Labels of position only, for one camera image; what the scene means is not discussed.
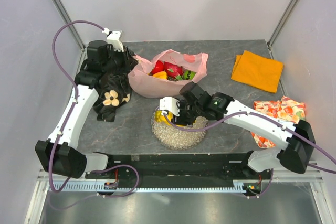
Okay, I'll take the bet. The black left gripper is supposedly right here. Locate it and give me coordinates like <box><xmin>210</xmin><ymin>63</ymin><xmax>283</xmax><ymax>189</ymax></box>
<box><xmin>102</xmin><ymin>45</ymin><xmax>138</xmax><ymax>75</ymax></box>

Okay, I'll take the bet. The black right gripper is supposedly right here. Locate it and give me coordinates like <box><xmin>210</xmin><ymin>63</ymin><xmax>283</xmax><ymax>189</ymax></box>
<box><xmin>171</xmin><ymin>97</ymin><xmax>202</xmax><ymax>127</ymax></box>

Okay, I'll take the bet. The pink plastic bag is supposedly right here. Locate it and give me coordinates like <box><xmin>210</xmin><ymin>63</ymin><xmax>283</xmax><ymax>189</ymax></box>
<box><xmin>128</xmin><ymin>49</ymin><xmax>208</xmax><ymax>98</ymax></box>

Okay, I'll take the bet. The green fake watermelon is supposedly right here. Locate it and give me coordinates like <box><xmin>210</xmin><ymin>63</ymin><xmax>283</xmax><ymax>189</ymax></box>
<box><xmin>182</xmin><ymin>70</ymin><xmax>196</xmax><ymax>80</ymax></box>

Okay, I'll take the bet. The red fake dragon fruit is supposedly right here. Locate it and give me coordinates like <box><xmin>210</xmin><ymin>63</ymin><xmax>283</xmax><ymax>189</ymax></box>
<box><xmin>163</xmin><ymin>62</ymin><xmax>183</xmax><ymax>81</ymax></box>

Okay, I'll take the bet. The yellow fake banana bunch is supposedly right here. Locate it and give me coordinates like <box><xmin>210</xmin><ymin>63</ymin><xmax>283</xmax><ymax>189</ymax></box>
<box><xmin>154</xmin><ymin>110</ymin><xmax>173</xmax><ymax>126</ymax></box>

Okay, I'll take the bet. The yellow fake bell pepper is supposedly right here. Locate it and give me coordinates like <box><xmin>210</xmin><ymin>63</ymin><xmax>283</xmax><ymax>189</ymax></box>
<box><xmin>152</xmin><ymin>71</ymin><xmax>167</xmax><ymax>80</ymax></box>

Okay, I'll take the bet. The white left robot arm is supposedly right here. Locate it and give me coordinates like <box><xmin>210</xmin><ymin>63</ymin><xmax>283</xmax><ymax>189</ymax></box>
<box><xmin>35</xmin><ymin>40</ymin><xmax>138</xmax><ymax>178</ymax></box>

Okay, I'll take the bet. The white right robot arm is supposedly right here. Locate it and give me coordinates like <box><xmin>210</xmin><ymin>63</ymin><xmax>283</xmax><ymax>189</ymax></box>
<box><xmin>169</xmin><ymin>82</ymin><xmax>315</xmax><ymax>179</ymax></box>

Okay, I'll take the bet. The red fake apple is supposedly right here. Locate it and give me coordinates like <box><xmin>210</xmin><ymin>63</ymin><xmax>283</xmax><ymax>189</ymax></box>
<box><xmin>151</xmin><ymin>60</ymin><xmax>164</xmax><ymax>75</ymax></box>

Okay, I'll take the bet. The black flower patterned cloth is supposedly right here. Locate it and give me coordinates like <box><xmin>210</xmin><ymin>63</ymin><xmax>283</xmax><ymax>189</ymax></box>
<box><xmin>93</xmin><ymin>46</ymin><xmax>138</xmax><ymax>122</ymax></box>

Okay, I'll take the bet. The speckled round plate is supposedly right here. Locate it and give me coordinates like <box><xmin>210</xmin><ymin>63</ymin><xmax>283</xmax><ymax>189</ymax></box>
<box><xmin>151</xmin><ymin>108</ymin><xmax>206</xmax><ymax>150</ymax></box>

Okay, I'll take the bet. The orange folded cloth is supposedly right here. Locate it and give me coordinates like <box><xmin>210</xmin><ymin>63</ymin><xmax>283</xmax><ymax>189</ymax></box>
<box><xmin>231</xmin><ymin>50</ymin><xmax>284</xmax><ymax>93</ymax></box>

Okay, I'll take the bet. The floral patterned cloth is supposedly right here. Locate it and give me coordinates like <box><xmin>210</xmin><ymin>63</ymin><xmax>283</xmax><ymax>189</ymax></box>
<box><xmin>250</xmin><ymin>95</ymin><xmax>306</xmax><ymax>149</ymax></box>

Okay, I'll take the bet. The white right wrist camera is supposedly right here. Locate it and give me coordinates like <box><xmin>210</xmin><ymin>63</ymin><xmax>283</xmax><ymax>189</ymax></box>
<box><xmin>159</xmin><ymin>97</ymin><xmax>180</xmax><ymax>116</ymax></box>

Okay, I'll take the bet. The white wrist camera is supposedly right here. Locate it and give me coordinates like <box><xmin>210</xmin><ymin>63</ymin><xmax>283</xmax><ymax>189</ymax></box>
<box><xmin>106</xmin><ymin>29</ymin><xmax>124</xmax><ymax>52</ymax></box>
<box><xmin>159</xmin><ymin>97</ymin><xmax>180</xmax><ymax>116</ymax></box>

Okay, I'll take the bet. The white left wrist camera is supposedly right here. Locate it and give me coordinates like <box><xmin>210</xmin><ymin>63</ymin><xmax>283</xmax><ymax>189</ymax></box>
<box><xmin>106</xmin><ymin>29</ymin><xmax>124</xmax><ymax>52</ymax></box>

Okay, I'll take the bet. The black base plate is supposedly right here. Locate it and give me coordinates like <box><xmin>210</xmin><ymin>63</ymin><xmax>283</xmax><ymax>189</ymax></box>
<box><xmin>85</xmin><ymin>153</ymin><xmax>272</xmax><ymax>183</ymax></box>

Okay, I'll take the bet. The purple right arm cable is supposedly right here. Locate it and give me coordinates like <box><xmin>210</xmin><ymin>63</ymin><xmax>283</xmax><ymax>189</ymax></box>
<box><xmin>162</xmin><ymin>110</ymin><xmax>336</xmax><ymax>199</ymax></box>

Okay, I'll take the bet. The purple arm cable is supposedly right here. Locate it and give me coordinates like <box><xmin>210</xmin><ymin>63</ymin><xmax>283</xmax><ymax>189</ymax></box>
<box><xmin>48</xmin><ymin>20</ymin><xmax>140</xmax><ymax>210</ymax></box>
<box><xmin>162</xmin><ymin>110</ymin><xmax>336</xmax><ymax>199</ymax></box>

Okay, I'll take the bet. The grey slotted cable duct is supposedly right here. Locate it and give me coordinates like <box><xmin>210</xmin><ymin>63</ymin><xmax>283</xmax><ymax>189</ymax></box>
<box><xmin>62</xmin><ymin>180</ymin><xmax>246</xmax><ymax>193</ymax></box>

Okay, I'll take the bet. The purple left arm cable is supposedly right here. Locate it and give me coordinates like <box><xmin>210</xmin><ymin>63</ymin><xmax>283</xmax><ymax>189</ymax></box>
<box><xmin>48</xmin><ymin>20</ymin><xmax>140</xmax><ymax>210</ymax></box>

